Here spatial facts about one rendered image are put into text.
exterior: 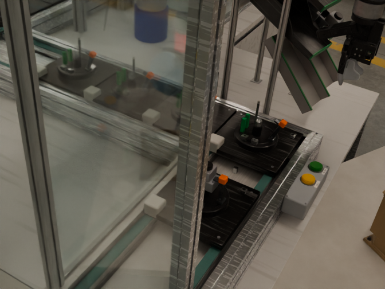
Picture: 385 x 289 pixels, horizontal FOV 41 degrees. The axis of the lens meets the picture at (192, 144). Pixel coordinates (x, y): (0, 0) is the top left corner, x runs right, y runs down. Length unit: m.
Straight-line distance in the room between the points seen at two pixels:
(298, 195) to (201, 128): 0.93
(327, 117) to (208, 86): 1.50
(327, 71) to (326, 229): 0.68
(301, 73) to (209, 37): 1.33
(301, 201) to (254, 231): 0.19
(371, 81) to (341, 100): 2.10
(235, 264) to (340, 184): 0.59
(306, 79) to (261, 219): 0.65
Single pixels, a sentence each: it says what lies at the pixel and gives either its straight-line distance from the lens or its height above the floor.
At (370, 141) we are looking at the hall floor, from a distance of 3.54.
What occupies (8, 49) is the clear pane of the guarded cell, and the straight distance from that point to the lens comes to 0.32.
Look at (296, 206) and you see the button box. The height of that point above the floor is 0.94.
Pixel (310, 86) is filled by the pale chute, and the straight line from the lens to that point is 1.86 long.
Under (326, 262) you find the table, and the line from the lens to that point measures 1.48.
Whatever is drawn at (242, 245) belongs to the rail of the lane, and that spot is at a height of 0.95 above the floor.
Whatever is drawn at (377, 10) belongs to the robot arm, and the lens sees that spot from 1.39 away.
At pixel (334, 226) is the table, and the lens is 1.58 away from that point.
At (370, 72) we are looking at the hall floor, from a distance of 4.39.
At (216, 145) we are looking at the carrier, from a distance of 1.57.
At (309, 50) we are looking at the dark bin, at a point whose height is 1.20.
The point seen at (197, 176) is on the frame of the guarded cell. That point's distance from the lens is 0.63.
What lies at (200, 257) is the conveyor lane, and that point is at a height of 0.92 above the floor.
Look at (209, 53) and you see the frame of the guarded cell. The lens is 0.53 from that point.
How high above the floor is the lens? 1.93
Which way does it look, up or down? 37 degrees down
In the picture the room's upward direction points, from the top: 5 degrees clockwise
